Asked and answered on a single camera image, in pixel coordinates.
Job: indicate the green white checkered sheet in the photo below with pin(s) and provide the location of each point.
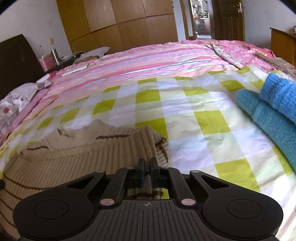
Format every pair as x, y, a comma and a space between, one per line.
205, 128

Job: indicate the pink floral quilt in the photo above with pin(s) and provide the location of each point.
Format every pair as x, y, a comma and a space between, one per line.
241, 51

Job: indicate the white book on bed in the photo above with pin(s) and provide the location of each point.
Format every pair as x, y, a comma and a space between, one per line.
76, 68

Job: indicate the dark nightstand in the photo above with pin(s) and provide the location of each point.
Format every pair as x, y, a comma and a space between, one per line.
66, 62

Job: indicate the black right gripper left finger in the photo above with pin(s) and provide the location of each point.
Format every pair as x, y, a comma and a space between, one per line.
123, 179

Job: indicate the grey pillow with pink dots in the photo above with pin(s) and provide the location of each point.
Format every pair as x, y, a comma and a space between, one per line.
19, 103

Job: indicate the dark wooden headboard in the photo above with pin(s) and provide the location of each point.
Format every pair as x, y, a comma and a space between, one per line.
18, 64

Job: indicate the wooden wardrobe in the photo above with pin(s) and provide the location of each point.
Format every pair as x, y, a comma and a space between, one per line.
119, 25

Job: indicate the steel thermos cup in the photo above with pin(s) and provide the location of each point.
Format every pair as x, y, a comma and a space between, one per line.
55, 56

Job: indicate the pink storage box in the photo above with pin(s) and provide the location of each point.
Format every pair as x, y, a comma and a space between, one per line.
47, 62

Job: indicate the wooden side cabinet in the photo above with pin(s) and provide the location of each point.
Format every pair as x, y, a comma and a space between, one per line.
283, 45

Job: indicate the brown wooden door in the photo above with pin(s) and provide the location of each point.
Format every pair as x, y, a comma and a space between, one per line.
228, 20

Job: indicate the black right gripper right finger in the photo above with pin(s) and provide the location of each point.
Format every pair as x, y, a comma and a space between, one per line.
172, 180

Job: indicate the beige brown-striped knit sweater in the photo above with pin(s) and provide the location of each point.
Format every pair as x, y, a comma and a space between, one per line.
63, 156

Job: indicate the grey cloth on nightstand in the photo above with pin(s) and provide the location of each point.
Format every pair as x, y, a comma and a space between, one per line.
93, 54

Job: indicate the folded blue knit sweater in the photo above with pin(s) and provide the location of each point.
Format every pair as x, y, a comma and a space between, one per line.
273, 110

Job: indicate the pink striped bedspread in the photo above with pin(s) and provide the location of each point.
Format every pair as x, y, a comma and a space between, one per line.
151, 61

